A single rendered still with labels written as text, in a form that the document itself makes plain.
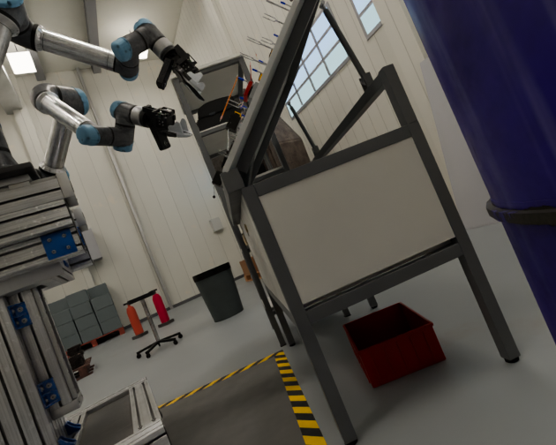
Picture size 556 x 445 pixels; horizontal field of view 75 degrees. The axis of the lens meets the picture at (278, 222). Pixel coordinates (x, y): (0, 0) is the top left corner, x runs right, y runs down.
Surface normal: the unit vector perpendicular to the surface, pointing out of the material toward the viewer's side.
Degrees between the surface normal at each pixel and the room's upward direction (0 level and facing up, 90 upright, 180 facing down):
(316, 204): 90
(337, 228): 90
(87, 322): 90
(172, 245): 90
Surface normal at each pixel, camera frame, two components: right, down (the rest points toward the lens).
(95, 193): 0.39, -0.21
